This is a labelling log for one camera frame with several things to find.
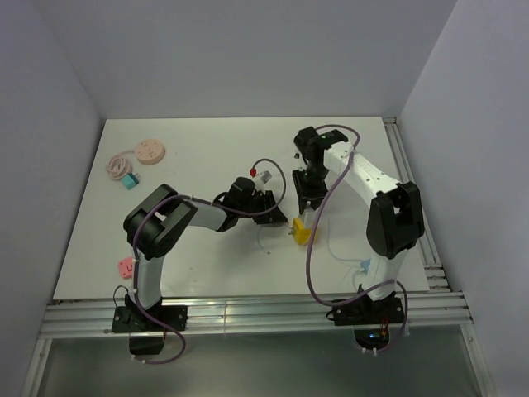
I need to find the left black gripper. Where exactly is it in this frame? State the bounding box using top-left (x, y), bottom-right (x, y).
top-left (238, 191), bottom-right (288, 225)

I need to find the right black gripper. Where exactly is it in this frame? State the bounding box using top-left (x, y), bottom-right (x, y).
top-left (293, 164), bottom-right (331, 213)

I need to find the yellow cube power adapter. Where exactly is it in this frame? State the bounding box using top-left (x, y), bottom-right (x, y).
top-left (289, 218), bottom-right (317, 246)

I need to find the light blue thin cable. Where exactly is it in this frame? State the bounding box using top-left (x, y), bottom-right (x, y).
top-left (255, 218), bottom-right (367, 293)

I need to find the light blue charger plug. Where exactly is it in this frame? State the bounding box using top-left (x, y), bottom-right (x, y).
top-left (360, 258), bottom-right (371, 274)

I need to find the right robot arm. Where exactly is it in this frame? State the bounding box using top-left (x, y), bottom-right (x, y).
top-left (292, 124), bottom-right (425, 323)

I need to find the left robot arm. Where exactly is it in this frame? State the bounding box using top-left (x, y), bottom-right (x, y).
top-left (123, 177), bottom-right (288, 330)

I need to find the teal plug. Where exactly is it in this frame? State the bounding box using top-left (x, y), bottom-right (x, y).
top-left (120, 172), bottom-right (141, 190)

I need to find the pink flat plug adapter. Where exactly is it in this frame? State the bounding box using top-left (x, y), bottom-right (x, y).
top-left (117, 256), bottom-right (136, 280)

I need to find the pink round power strip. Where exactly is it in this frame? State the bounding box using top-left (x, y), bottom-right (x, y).
top-left (133, 138), bottom-right (165, 165)

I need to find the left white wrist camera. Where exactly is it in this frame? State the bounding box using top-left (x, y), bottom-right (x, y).
top-left (250, 168), bottom-right (272, 191)

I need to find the aluminium right side rail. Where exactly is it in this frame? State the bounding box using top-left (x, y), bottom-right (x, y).
top-left (383, 117), bottom-right (451, 292)

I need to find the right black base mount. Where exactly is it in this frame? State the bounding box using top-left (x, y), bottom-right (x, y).
top-left (326, 293), bottom-right (407, 355)

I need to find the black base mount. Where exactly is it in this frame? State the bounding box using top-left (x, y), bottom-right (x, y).
top-left (326, 293), bottom-right (407, 355)
top-left (111, 304), bottom-right (188, 356)

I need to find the pink coiled cord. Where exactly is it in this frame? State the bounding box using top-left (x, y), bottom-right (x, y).
top-left (105, 151), bottom-right (137, 182)

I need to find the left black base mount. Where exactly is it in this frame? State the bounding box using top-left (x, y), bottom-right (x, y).
top-left (111, 304), bottom-right (188, 356)

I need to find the aluminium front rail frame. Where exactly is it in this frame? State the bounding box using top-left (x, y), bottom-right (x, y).
top-left (23, 293), bottom-right (479, 396)

